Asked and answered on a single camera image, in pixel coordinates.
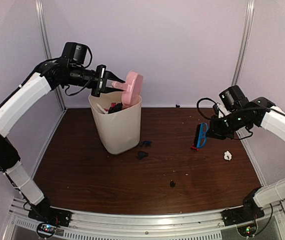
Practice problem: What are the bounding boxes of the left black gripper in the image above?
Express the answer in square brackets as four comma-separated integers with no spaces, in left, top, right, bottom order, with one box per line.
[67,63,124,97]

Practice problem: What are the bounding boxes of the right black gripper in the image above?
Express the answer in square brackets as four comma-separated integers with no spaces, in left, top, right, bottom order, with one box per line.
[206,109,251,140]

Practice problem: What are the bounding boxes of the blue hand brush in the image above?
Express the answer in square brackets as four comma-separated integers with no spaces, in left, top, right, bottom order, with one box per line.
[191,122,209,149]

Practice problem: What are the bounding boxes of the pink plastic dustpan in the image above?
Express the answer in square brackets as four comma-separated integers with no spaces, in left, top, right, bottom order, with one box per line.
[111,70,144,109]

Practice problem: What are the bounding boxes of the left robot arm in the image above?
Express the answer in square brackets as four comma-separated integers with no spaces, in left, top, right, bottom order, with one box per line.
[0,42,125,222]

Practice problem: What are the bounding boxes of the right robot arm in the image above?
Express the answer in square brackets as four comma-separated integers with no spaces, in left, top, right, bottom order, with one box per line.
[206,85,285,221]

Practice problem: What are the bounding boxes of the black paper scrap front-left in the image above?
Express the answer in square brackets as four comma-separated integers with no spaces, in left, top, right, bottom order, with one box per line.
[108,102,123,114]

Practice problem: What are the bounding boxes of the white paper scrap right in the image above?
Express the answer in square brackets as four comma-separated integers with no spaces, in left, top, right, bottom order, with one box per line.
[223,150,232,161]

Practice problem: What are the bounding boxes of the red paper scrap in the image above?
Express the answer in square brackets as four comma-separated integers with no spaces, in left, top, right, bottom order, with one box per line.
[190,145,199,151]

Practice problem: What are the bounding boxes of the cream plastic waste bin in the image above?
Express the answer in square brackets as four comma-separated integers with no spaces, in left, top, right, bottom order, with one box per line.
[88,92,142,155]

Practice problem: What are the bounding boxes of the dark blue paper scrap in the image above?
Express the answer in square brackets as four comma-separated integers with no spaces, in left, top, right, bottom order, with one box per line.
[140,140,152,147]

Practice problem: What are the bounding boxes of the small black paper scrap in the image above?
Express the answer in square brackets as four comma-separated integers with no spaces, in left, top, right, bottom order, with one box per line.
[169,180,176,188]

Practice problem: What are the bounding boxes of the black paper scrap left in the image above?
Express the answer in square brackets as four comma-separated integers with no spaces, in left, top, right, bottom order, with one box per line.
[136,150,149,160]

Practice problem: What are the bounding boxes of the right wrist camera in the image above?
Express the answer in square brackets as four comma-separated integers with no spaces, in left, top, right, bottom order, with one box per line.
[212,102,229,118]

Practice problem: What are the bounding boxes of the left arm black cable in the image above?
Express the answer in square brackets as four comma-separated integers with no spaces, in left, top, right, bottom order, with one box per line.
[39,46,93,97]

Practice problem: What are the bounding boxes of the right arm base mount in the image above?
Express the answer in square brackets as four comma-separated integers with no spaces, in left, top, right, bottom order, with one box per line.
[221,188,265,227]

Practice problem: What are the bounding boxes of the right frame post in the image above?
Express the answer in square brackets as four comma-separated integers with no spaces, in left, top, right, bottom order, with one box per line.
[231,0,255,86]

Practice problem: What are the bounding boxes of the frame post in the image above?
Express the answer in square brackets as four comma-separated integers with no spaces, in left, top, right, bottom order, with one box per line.
[34,0,67,112]
[231,0,255,86]

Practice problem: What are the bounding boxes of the left frame post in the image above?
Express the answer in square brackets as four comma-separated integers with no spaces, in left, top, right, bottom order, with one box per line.
[34,0,67,112]

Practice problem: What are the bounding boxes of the aluminium front rail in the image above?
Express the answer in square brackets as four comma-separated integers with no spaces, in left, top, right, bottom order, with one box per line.
[7,192,285,240]

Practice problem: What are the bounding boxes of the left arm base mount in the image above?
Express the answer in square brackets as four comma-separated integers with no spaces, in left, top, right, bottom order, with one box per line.
[28,197,72,227]

